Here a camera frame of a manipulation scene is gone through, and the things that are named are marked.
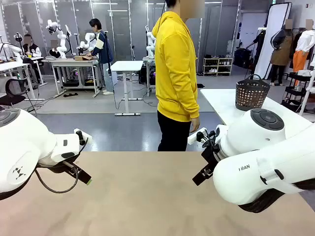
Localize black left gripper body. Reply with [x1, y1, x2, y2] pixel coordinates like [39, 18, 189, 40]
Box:
[36, 157, 80, 174]

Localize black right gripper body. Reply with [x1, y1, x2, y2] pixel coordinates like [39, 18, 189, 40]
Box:
[201, 142, 222, 173]

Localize black perforated plastic basket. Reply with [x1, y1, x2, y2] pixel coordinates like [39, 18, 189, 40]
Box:
[235, 73, 271, 112]

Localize person's right forearm yellow sleeve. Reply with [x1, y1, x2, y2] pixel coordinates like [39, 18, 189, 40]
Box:
[183, 83, 200, 120]

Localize person's right hand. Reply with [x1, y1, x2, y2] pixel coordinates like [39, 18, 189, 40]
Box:
[190, 117, 201, 133]

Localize large white table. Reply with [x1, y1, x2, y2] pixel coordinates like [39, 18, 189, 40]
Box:
[199, 88, 315, 132]

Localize black office chair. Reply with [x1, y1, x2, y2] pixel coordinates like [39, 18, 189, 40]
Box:
[0, 78, 37, 115]

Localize white shoe rack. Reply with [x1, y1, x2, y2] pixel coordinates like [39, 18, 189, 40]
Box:
[203, 57, 234, 76]

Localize person in yellow hoodie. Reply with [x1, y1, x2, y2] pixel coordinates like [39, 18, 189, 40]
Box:
[151, 0, 206, 152]

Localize black equipment case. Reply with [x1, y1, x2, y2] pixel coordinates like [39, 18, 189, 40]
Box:
[233, 48, 254, 69]

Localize black computer tower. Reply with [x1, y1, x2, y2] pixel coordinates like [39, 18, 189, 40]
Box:
[139, 66, 156, 85]

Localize black utility cart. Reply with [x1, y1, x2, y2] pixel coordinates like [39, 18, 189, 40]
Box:
[282, 71, 315, 114]

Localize long white workbench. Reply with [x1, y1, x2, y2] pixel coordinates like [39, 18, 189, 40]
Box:
[48, 58, 101, 98]

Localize seated person dark clothes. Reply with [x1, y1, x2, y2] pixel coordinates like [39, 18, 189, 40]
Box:
[48, 39, 62, 59]

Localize white standing desk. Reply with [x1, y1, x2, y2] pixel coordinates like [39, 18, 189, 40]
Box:
[110, 60, 144, 117]

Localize seated person black white jacket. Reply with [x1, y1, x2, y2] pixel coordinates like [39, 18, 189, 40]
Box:
[22, 34, 42, 59]

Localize person in brown apron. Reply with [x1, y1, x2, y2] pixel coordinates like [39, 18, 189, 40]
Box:
[269, 19, 295, 87]

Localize standing person navy jacket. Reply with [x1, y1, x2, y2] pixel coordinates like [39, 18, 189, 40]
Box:
[89, 18, 115, 96]

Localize mannequin with orange trousers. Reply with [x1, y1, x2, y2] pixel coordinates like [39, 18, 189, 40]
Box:
[292, 19, 315, 87]

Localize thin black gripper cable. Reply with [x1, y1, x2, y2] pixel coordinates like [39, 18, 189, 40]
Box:
[34, 167, 81, 194]

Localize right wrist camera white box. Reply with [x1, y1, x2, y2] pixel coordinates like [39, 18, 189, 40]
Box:
[187, 127, 217, 148]

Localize white cable strap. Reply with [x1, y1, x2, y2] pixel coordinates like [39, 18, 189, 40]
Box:
[255, 157, 285, 185]

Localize right arm black cable sleeve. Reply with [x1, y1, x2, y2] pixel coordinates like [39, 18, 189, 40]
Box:
[237, 178, 315, 213]

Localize white metal frame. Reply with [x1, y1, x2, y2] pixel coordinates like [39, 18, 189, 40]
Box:
[298, 73, 315, 123]

